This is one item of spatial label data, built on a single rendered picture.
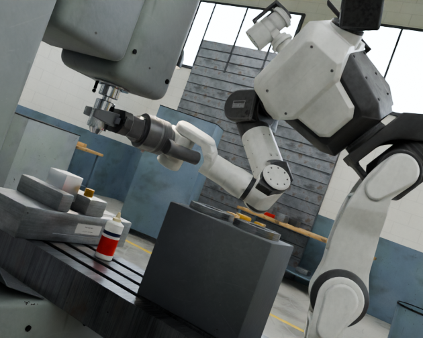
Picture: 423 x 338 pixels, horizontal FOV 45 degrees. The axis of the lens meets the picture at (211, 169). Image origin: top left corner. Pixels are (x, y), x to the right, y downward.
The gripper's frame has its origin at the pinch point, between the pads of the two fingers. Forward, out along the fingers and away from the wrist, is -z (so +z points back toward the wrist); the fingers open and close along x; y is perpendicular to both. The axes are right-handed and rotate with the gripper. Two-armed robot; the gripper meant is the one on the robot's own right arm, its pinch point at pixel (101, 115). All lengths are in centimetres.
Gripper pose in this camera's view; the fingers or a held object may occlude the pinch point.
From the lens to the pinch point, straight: 120.6
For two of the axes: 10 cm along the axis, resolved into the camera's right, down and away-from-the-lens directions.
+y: -3.3, 9.4, -0.1
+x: 5.7, 2.0, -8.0
